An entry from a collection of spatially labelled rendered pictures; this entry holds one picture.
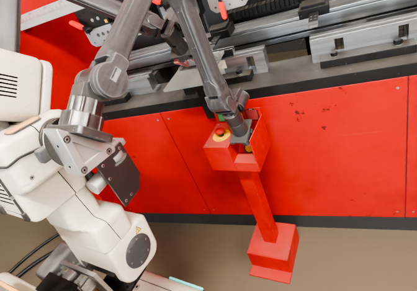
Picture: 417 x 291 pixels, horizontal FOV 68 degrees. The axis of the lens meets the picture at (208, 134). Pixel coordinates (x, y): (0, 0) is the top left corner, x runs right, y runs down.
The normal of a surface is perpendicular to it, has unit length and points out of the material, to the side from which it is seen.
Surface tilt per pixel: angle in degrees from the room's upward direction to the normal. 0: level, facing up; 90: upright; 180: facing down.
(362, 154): 90
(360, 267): 0
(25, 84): 90
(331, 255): 0
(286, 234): 0
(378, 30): 90
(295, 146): 90
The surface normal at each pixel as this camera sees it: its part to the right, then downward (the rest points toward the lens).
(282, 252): -0.33, -0.78
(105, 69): 0.74, -0.02
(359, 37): -0.28, 0.62
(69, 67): 0.90, -0.09
